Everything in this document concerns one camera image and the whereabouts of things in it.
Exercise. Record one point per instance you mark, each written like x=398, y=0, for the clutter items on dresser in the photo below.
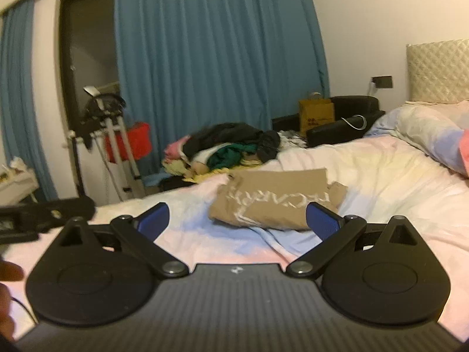
x=12, y=170

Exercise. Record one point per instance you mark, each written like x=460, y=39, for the narrow blue curtain left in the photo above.
x=19, y=129

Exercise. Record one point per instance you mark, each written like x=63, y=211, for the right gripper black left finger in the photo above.
x=99, y=274

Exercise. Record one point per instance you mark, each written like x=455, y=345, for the white dresser desk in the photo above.
x=18, y=187

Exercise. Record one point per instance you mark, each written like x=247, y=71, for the quilted beige headboard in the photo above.
x=438, y=71

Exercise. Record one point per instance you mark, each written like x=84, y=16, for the pile of mixed clothes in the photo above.
x=289, y=139

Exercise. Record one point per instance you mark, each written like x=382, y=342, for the brown paper bag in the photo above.
x=315, y=111

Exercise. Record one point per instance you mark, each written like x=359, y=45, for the black wall socket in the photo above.
x=382, y=81

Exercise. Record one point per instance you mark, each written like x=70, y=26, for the pastel pillow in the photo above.
x=439, y=130

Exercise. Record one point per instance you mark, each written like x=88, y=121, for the green garment in pile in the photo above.
x=230, y=155

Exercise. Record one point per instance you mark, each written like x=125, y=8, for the pink garment in pile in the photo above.
x=174, y=151

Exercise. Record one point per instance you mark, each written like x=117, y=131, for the black sofa chair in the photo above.
x=354, y=116

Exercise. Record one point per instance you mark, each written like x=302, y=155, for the large blue curtain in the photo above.
x=187, y=64

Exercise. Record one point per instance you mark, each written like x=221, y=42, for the person left hand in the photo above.
x=8, y=272

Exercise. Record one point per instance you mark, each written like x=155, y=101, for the black garment on pile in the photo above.
x=267, y=142

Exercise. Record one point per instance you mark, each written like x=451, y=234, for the red cloth item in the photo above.
x=139, y=140

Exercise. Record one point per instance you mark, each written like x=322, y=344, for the yellow garment in pile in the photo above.
x=196, y=172

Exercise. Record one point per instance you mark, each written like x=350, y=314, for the white exercise machine frame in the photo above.
x=103, y=125

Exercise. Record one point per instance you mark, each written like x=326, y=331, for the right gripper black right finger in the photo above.
x=376, y=273

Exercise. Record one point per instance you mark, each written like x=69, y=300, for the beige tan garment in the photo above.
x=275, y=200

